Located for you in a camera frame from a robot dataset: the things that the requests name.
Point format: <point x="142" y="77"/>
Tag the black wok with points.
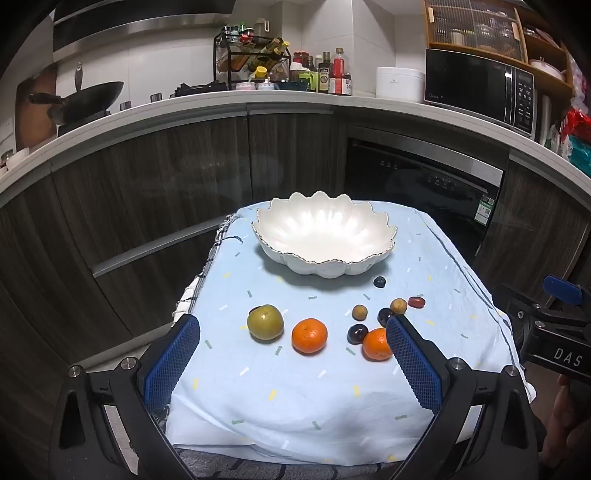
<point x="83" y="94"/>

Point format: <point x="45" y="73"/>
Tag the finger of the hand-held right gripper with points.
<point x="512" y="300"/>
<point x="561" y="288"/>

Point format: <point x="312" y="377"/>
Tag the wooden shelf cabinet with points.
<point x="489" y="27"/>

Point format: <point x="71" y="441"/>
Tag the dark wood kitchen cabinet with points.
<point x="138" y="184"/>

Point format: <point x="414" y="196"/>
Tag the blueberry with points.
<point x="379" y="282"/>

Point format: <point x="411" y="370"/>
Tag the red liquid bottle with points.
<point x="341" y="74"/>

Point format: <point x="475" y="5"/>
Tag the white scalloped bowl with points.
<point x="323" y="230"/>

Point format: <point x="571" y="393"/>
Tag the light blue patterned cloth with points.
<point x="277" y="406"/>

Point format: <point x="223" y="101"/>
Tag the red oblong grape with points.
<point x="416" y="302"/>

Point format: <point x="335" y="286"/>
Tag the built-in black dishwasher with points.
<point x="415" y="184"/>

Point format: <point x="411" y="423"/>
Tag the red plastic bag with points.
<point x="579" y="124"/>

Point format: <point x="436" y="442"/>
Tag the wooden cutting board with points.
<point x="32" y="120"/>

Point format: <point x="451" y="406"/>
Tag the steel range hood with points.
<point x="138" y="18"/>

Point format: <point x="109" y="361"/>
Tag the black microwave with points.
<point x="471" y="87"/>

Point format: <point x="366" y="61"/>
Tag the green container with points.
<point x="307" y="79"/>

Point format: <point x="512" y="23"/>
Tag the black gas stove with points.
<point x="198" y="88"/>

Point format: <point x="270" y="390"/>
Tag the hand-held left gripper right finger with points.
<point x="413" y="364"/>

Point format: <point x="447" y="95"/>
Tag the tan longan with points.
<point x="359" y="312"/>
<point x="398" y="305"/>

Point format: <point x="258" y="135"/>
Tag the white rice cooker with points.
<point x="399" y="84"/>

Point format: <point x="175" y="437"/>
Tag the orange mandarin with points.
<point x="377" y="344"/>
<point x="309" y="336"/>

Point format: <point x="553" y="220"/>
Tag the dark sauce bottle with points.
<point x="325" y="74"/>

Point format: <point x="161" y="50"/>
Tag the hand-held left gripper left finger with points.
<point x="173" y="360"/>

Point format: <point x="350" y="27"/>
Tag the black spice rack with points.
<point x="251" y="62"/>

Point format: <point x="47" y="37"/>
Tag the person's right hand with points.
<point x="561" y="415"/>

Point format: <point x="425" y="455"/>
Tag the dark red round grape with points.
<point x="358" y="333"/>

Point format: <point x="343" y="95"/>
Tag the green apple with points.
<point x="265" y="322"/>

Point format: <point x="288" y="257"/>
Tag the narrow dark wood cabinet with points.
<point x="535" y="221"/>

